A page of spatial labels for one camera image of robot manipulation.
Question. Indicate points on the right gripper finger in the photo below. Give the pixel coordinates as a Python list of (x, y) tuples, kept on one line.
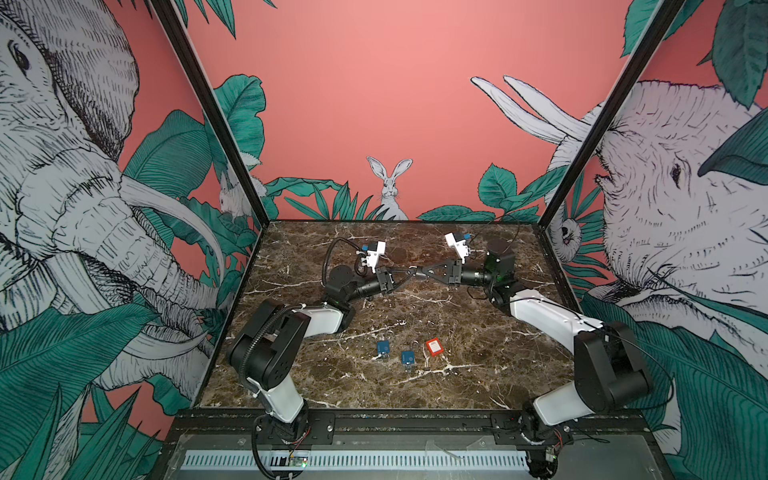
[(431, 270), (431, 277)]

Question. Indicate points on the left black frame post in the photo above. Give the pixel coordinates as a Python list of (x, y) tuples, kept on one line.
[(169, 17)]

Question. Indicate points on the black front mounting rail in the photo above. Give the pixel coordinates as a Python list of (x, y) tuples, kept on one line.
[(325, 426)]

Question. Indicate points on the black frame post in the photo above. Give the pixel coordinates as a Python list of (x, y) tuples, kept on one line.
[(653, 34), (169, 17)]

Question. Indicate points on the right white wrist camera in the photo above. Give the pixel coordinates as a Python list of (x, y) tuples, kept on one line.
[(460, 243)]

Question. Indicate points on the white slotted cable duct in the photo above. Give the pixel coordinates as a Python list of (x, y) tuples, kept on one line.
[(351, 460)]

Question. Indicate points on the red padlock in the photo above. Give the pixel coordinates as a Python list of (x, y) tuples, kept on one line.
[(434, 347)]

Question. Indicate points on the blue padlock middle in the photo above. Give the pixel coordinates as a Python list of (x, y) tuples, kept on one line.
[(408, 359)]

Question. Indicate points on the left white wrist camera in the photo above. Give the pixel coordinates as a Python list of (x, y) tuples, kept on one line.
[(369, 256)]

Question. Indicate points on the blue padlock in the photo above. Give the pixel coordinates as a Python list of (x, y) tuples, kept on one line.
[(408, 359), (383, 349)]

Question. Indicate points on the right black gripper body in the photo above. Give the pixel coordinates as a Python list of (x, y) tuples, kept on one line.
[(458, 274)]

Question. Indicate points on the right black frame post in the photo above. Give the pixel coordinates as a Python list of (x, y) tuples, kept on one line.
[(653, 34)]

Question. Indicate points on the blue padlock left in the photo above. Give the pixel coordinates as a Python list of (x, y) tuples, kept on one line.
[(383, 349)]

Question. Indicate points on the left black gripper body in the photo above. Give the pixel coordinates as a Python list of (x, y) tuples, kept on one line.
[(380, 276)]

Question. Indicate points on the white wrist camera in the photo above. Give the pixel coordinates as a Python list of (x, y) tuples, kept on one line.
[(369, 256), (460, 243)]

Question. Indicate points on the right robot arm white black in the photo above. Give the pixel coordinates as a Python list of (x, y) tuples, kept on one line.
[(609, 368)]

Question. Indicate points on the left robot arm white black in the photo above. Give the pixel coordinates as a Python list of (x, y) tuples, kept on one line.
[(265, 349)]

